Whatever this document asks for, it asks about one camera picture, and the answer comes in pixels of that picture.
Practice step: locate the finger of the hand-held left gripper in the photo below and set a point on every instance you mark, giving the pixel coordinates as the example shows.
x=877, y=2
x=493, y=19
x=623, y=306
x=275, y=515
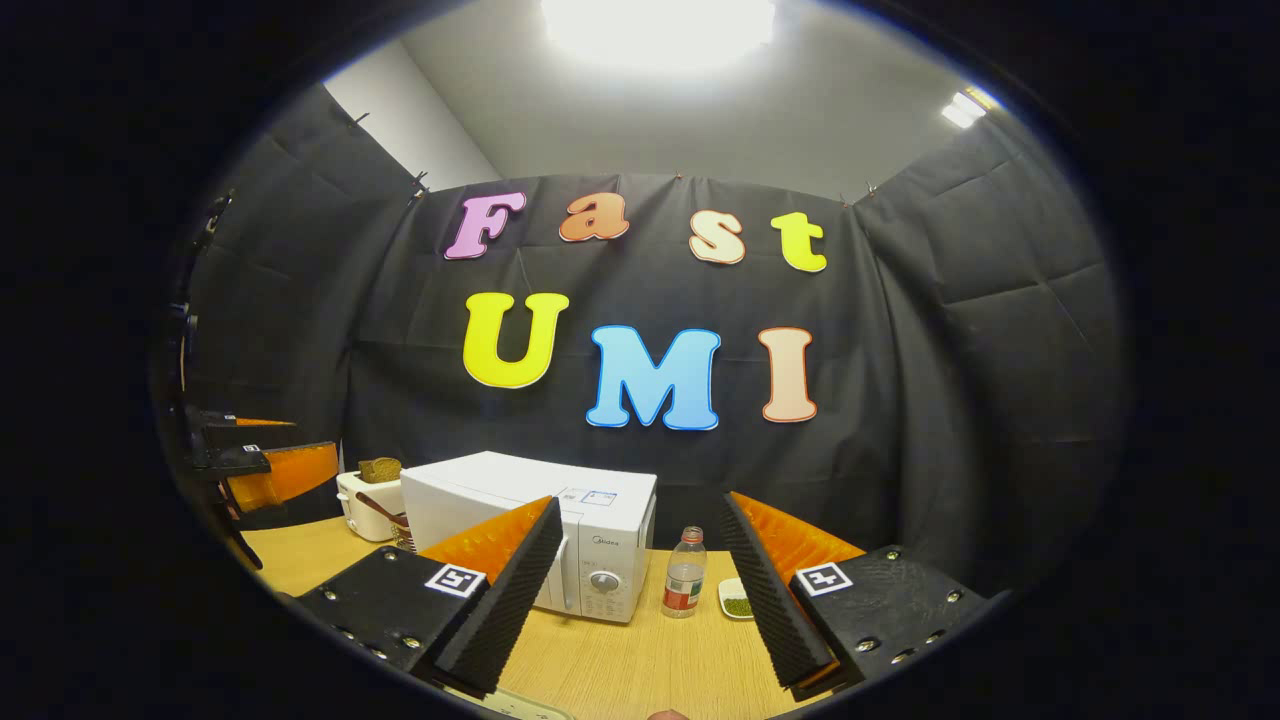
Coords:
x=290, y=475
x=240, y=432

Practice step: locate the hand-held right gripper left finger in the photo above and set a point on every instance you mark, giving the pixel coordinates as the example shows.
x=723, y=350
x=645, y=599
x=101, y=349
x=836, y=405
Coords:
x=515, y=600

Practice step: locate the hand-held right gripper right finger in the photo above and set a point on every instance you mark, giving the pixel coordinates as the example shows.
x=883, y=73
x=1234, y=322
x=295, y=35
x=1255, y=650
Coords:
x=765, y=600

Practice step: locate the white microwave oven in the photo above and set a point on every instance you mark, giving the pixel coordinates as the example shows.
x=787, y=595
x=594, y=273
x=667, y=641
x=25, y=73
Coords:
x=520, y=490

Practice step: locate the white divided dish of beans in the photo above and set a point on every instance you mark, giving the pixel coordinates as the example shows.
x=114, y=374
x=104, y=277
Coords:
x=737, y=603

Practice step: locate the clear bottle with red label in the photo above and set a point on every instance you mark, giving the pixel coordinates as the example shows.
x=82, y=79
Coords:
x=684, y=585

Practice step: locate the white toaster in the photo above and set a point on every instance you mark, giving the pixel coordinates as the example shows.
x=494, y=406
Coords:
x=365, y=510

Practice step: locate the brown bread slice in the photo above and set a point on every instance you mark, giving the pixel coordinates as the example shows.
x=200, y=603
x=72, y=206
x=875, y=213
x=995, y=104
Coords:
x=380, y=470

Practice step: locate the glass utensil jar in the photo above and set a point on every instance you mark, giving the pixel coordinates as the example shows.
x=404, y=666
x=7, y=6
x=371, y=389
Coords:
x=403, y=535

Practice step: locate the small ceiling light panel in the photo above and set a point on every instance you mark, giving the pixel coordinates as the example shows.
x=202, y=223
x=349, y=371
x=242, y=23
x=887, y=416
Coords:
x=965, y=108

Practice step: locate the large ceiling light panel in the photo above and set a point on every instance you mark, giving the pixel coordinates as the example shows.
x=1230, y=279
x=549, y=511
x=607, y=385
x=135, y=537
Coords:
x=655, y=30

